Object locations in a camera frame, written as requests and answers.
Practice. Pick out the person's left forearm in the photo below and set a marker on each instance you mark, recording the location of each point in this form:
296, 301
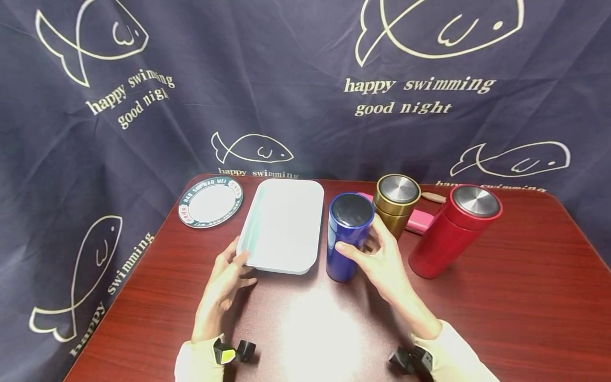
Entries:
203, 361

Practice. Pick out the blue canister with metal lid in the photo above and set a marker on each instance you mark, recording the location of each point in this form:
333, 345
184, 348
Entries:
344, 228

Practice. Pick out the round plate with green rim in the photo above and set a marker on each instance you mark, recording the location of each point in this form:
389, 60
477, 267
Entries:
210, 203

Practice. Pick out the pink flat case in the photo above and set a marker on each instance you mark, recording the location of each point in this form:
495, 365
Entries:
421, 220

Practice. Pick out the person's right hand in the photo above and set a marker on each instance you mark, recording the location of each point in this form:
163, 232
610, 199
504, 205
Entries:
389, 270

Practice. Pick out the gold canister with metal lid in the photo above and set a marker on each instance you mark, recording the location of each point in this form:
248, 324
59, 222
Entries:
395, 199

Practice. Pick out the red canister with metal lid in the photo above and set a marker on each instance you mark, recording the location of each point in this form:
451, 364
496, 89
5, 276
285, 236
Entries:
446, 236

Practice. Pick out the person's right forearm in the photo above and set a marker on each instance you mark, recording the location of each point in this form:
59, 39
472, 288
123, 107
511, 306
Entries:
444, 350

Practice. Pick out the white rectangular tray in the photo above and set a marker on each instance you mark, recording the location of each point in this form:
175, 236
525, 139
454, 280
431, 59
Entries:
285, 225

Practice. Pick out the black wrist band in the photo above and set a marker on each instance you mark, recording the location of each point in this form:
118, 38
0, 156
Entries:
235, 352
413, 361

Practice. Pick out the person's left thumb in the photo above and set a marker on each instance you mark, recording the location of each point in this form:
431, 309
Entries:
248, 279

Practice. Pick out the person's left hand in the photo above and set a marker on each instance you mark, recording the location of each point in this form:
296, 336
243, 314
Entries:
220, 297

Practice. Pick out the person's right fingers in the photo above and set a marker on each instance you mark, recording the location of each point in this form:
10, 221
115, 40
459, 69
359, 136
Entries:
371, 244

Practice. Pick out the person's right thumb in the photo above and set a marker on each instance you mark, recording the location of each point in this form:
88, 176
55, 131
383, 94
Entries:
351, 251

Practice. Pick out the person's left index finger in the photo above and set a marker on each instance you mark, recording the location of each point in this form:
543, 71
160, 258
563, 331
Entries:
238, 261

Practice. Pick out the person's right index finger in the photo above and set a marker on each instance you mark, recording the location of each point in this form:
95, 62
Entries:
383, 227

